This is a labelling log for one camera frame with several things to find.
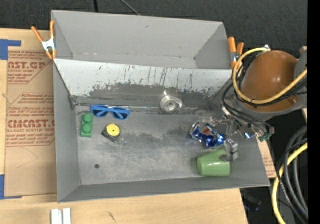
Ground green two-stud toy block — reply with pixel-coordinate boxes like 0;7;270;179
79;113;95;139

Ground crumpled blue foil packet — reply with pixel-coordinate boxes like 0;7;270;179
188;121;226;149

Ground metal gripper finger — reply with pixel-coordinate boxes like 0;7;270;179
219;139;240;163
199;115;222;126

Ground blue sunglasses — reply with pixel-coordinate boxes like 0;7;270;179
90;104;131;120

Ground brown cardboard board, red print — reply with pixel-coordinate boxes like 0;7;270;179
0;27;59;198

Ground green cup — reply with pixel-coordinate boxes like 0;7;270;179
196;148;231;177

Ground silver tape roll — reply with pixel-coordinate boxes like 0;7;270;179
159;90;184;113

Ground yellow and black tape measure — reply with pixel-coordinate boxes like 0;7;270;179
101;123;121;143

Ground grey metal bin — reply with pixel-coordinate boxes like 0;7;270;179
50;10;272;203

